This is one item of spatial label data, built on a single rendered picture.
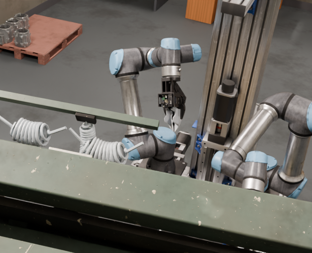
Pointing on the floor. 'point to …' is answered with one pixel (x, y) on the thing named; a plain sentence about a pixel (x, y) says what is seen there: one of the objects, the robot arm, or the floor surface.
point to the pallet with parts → (35, 36)
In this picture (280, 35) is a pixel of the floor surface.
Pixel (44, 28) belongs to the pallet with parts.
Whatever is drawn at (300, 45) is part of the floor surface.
